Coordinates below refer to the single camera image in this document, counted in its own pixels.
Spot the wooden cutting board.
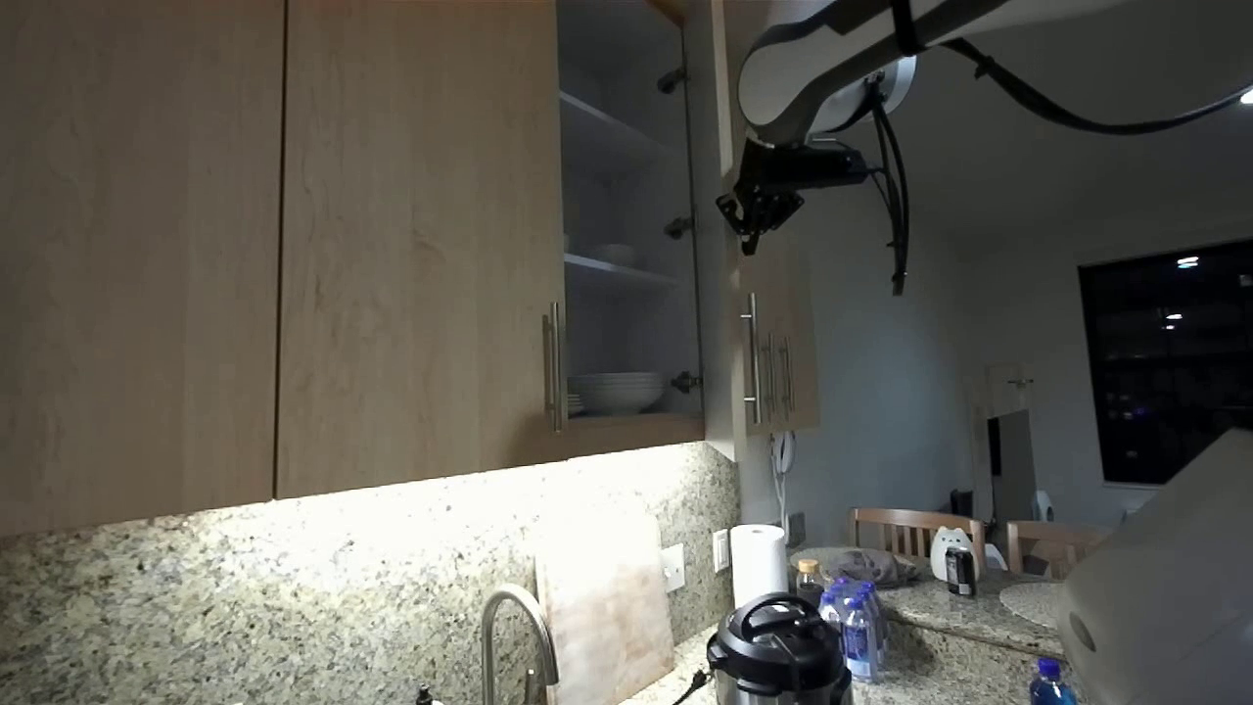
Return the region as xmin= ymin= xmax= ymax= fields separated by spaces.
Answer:
xmin=527 ymin=515 xmax=677 ymax=705

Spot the grey cloth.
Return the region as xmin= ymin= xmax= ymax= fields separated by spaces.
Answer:
xmin=786 ymin=546 xmax=904 ymax=593

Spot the white paper towel roll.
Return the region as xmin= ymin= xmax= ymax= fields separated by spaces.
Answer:
xmin=728 ymin=522 xmax=794 ymax=611

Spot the wall cupboard body with shelves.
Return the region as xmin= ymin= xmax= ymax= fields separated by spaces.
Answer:
xmin=555 ymin=0 xmax=707 ymax=461

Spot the silver bar door handle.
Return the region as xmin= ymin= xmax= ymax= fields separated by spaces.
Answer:
xmin=538 ymin=307 xmax=565 ymax=447

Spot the wooden chair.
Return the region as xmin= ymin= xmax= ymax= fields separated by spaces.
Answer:
xmin=844 ymin=504 xmax=991 ymax=569
xmin=1000 ymin=516 xmax=1094 ymax=581

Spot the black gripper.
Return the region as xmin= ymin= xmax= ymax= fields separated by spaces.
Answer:
xmin=717 ymin=145 xmax=837 ymax=260

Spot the dark night window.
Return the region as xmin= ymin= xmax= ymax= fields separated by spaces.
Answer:
xmin=1075 ymin=236 xmax=1253 ymax=491

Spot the white and black small appliance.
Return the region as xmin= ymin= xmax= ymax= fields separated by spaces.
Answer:
xmin=929 ymin=522 xmax=988 ymax=602

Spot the dark narrow wall opening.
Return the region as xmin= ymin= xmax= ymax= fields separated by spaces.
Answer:
xmin=983 ymin=402 xmax=1036 ymax=525

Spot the crumpled blue plastic wrapper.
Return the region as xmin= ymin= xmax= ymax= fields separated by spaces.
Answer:
xmin=818 ymin=562 xmax=888 ymax=684

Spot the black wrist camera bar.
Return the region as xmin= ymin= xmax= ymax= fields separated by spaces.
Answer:
xmin=794 ymin=139 xmax=878 ymax=175

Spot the silver handle of pushed door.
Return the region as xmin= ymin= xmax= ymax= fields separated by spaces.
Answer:
xmin=740 ymin=291 xmax=764 ymax=428

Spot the white wall phone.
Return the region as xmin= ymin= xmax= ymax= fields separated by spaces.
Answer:
xmin=767 ymin=435 xmax=794 ymax=525

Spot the silver curved faucet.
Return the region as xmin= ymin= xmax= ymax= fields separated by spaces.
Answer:
xmin=476 ymin=582 xmax=565 ymax=705

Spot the wooden cupboard door white inside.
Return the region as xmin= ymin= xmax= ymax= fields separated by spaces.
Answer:
xmin=685 ymin=0 xmax=822 ymax=461

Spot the blue capped water bottle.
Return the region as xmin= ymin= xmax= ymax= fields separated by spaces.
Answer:
xmin=1026 ymin=656 xmax=1079 ymax=705

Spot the large white bowl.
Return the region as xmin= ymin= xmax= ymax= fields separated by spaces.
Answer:
xmin=570 ymin=367 xmax=667 ymax=414

